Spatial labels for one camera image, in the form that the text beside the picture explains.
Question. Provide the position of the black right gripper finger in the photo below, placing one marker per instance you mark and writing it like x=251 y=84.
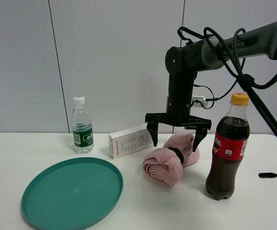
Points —
x=152 y=128

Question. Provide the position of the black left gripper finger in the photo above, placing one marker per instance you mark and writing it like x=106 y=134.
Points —
x=199 y=136

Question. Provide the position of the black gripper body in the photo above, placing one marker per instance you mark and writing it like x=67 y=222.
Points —
x=177 y=115

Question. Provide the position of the pink towel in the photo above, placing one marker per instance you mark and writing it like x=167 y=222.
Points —
x=165 y=165

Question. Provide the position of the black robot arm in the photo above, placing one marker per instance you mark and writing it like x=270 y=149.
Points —
x=212 y=52

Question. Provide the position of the white cardboard box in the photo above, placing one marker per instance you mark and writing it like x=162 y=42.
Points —
x=129 y=141

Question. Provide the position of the cola bottle yellow cap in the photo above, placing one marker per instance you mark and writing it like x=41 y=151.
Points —
x=231 y=137

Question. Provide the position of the clear water bottle green label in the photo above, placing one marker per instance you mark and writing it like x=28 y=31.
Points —
x=82 y=126

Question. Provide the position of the teal round plate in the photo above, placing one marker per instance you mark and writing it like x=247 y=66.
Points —
x=74 y=194

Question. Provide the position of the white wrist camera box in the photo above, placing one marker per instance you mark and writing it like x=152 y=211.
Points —
x=199 y=101

